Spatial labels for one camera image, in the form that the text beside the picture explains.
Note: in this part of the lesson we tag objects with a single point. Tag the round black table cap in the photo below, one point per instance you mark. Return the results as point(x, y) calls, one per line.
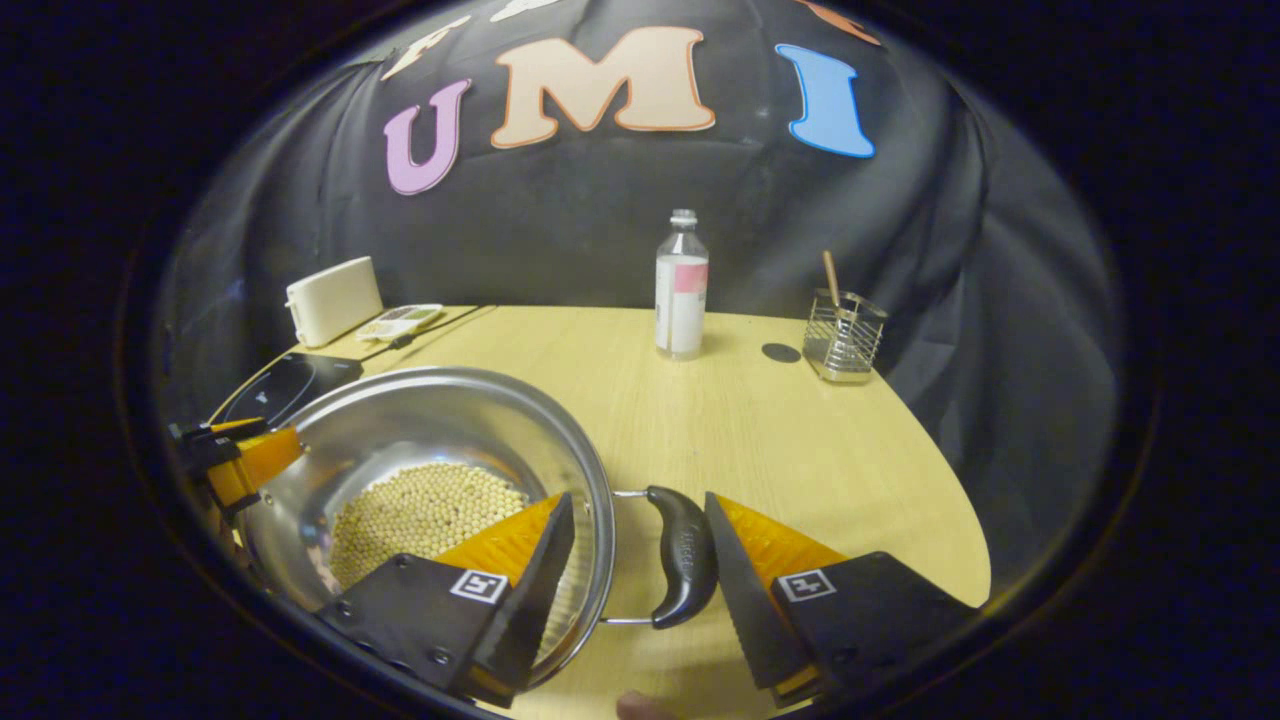
point(781, 353)

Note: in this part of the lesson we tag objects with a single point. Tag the white toaster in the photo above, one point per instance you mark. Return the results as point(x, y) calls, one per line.
point(335, 300)

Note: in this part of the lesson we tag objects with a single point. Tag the pile of yellow soybeans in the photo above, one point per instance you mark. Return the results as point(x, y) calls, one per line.
point(420, 510)

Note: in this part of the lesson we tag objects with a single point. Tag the black induction cooktop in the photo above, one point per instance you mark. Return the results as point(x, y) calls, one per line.
point(290, 380)

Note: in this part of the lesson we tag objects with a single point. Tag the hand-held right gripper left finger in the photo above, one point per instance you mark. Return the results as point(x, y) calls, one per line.
point(535, 600)

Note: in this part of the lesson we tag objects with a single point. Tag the black backdrop cloth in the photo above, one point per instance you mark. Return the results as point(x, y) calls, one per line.
point(560, 230)

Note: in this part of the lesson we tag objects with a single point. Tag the white compartment tray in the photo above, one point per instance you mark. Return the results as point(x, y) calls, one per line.
point(400, 322)

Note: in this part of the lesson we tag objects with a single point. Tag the wooden stick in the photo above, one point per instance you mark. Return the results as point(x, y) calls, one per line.
point(831, 275)

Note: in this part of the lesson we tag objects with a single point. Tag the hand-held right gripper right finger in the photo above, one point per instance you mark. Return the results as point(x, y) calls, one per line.
point(745, 600)

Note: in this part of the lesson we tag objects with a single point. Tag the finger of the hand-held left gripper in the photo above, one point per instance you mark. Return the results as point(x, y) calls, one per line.
point(255, 465)
point(215, 433)

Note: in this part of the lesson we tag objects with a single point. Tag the clear plastic bottle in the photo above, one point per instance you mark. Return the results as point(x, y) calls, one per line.
point(680, 310)

